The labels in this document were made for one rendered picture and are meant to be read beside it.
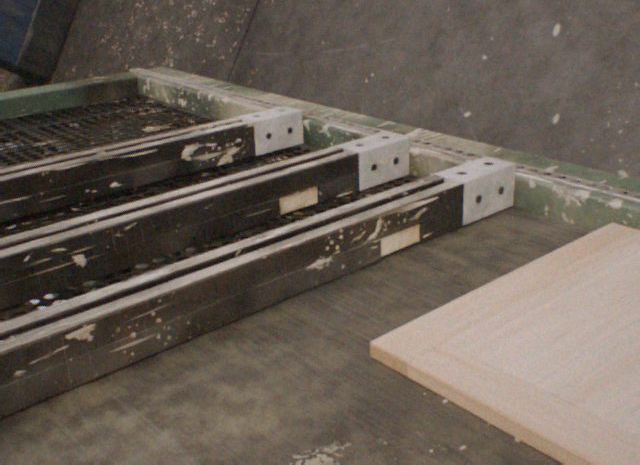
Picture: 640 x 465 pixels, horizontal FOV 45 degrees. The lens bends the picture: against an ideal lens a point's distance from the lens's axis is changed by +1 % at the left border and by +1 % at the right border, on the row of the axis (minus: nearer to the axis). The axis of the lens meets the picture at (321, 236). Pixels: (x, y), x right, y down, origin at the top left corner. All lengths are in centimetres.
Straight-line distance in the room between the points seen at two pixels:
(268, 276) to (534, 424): 37
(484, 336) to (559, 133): 153
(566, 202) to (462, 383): 51
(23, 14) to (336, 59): 233
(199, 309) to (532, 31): 184
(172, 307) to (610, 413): 46
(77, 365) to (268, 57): 260
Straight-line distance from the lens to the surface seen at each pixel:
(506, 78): 252
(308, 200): 127
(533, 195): 126
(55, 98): 212
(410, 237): 111
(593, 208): 121
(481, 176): 120
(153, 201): 114
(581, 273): 103
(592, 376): 83
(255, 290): 94
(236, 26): 361
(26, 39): 487
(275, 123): 158
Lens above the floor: 196
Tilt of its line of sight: 45 degrees down
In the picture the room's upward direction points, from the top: 69 degrees counter-clockwise
